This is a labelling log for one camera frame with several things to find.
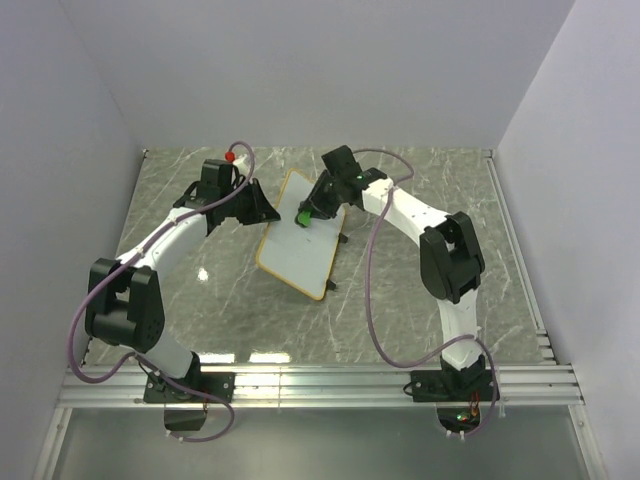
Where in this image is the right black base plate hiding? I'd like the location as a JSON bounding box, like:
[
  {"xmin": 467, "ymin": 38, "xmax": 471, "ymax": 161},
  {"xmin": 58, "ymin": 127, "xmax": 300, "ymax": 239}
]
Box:
[{"xmin": 403, "ymin": 367, "xmax": 501, "ymax": 403}]

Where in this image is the aluminium mounting rail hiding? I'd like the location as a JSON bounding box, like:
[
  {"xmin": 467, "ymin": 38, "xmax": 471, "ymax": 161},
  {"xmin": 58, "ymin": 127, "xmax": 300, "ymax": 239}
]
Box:
[{"xmin": 57, "ymin": 364, "xmax": 584, "ymax": 409}]

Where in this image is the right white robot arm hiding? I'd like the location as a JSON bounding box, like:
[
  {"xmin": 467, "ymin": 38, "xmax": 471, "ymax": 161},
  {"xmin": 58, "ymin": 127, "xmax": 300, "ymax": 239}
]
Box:
[{"xmin": 295, "ymin": 168, "xmax": 485, "ymax": 400}]

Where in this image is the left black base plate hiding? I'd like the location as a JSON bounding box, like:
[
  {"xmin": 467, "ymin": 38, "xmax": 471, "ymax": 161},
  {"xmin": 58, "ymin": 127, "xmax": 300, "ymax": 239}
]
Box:
[{"xmin": 143, "ymin": 372, "xmax": 236, "ymax": 404}]

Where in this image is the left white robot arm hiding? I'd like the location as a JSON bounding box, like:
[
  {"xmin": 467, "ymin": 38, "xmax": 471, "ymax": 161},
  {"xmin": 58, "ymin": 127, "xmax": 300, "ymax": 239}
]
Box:
[{"xmin": 84, "ymin": 179, "xmax": 280, "ymax": 402}]

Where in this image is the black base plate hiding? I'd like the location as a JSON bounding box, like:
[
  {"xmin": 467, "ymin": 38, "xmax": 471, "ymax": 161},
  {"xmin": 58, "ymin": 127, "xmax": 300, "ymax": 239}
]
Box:
[
  {"xmin": 143, "ymin": 372, "xmax": 236, "ymax": 404},
  {"xmin": 403, "ymin": 367, "xmax": 501, "ymax": 403}
]

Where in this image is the green whiteboard eraser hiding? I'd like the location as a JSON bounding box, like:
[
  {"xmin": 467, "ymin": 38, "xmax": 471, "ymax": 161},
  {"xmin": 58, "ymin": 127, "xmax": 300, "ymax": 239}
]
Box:
[{"xmin": 295, "ymin": 211, "xmax": 312, "ymax": 228}]

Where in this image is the white board with orange frame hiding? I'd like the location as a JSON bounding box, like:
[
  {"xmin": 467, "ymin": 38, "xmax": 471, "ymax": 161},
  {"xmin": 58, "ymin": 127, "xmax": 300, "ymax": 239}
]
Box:
[{"xmin": 256, "ymin": 169, "xmax": 346, "ymax": 301}]

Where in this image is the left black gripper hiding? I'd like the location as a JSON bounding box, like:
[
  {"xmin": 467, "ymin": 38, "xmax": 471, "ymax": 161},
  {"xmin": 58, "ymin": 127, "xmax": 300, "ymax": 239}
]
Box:
[{"xmin": 222, "ymin": 179, "xmax": 281, "ymax": 227}]

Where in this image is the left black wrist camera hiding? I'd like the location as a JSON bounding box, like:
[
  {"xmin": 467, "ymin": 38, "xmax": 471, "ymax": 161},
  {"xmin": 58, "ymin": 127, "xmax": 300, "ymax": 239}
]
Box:
[{"xmin": 197, "ymin": 159, "xmax": 234, "ymax": 197}]

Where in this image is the right side aluminium rail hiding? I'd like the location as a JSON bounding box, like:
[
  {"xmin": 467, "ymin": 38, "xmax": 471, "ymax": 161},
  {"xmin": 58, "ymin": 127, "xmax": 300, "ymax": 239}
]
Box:
[{"xmin": 482, "ymin": 149, "xmax": 558, "ymax": 364}]

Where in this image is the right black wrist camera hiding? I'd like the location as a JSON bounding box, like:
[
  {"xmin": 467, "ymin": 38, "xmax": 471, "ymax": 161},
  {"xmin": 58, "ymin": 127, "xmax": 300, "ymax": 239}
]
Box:
[{"xmin": 321, "ymin": 145, "xmax": 362, "ymax": 181}]

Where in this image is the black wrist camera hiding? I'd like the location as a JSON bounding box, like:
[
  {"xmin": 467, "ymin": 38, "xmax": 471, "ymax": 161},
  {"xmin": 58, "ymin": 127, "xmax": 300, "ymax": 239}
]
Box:
[
  {"xmin": 321, "ymin": 145, "xmax": 362, "ymax": 181},
  {"xmin": 197, "ymin": 159, "xmax": 234, "ymax": 197}
]

